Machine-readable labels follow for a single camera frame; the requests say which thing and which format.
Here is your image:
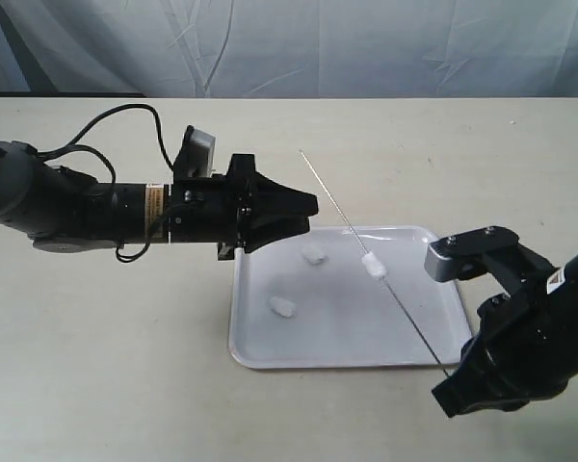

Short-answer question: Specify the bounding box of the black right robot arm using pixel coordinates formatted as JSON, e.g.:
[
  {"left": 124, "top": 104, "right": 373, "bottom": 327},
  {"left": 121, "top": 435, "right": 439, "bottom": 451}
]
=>
[{"left": 425, "top": 227, "right": 578, "bottom": 417}]

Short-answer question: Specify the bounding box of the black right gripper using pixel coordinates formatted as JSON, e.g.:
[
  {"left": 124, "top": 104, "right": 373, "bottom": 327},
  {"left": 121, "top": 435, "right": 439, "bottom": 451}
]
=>
[{"left": 432, "top": 283, "right": 578, "bottom": 418}]

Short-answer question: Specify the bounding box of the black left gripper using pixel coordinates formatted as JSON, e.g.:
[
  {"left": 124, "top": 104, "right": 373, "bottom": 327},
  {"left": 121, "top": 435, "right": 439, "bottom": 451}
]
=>
[{"left": 168, "top": 154, "right": 318, "bottom": 260}]

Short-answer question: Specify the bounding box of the white backdrop curtain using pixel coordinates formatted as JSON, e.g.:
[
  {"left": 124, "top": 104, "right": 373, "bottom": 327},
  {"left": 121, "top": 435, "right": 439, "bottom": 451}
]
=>
[{"left": 0, "top": 0, "right": 578, "bottom": 98}]

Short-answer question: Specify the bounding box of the thin metal skewer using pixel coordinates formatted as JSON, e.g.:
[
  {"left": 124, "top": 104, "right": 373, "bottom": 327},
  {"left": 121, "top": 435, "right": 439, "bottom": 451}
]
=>
[{"left": 298, "top": 148, "right": 450, "bottom": 378}]

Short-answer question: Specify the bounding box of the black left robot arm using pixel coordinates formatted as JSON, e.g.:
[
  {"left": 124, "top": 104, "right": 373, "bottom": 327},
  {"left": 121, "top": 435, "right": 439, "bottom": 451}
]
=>
[{"left": 0, "top": 141, "right": 319, "bottom": 263}]

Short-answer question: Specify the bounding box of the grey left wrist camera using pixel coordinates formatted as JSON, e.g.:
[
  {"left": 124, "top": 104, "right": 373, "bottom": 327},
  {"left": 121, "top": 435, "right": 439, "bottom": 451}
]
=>
[{"left": 172, "top": 125, "right": 216, "bottom": 181}]

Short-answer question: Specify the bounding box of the white rectangular tray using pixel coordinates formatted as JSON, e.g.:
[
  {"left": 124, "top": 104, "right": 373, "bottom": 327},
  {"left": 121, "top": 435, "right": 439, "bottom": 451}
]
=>
[{"left": 228, "top": 226, "right": 472, "bottom": 370}]

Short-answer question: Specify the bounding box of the white foam piece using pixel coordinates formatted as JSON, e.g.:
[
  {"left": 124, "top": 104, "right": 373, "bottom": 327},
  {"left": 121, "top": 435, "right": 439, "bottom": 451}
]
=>
[
  {"left": 301, "top": 244, "right": 328, "bottom": 266},
  {"left": 361, "top": 252, "right": 387, "bottom": 280},
  {"left": 269, "top": 296, "right": 297, "bottom": 319}
]

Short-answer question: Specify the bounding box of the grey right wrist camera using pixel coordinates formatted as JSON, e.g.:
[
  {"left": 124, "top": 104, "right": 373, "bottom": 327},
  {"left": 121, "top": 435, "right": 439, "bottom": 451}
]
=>
[{"left": 424, "top": 225, "right": 519, "bottom": 283}]

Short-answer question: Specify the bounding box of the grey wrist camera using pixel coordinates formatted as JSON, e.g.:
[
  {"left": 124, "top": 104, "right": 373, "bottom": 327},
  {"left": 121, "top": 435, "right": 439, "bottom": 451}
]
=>
[
  {"left": 424, "top": 225, "right": 519, "bottom": 283},
  {"left": 172, "top": 125, "right": 216, "bottom": 181}
]

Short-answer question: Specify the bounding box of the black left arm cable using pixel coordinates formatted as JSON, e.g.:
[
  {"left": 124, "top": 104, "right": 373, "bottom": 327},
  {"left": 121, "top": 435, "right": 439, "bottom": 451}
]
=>
[{"left": 33, "top": 103, "right": 194, "bottom": 264}]

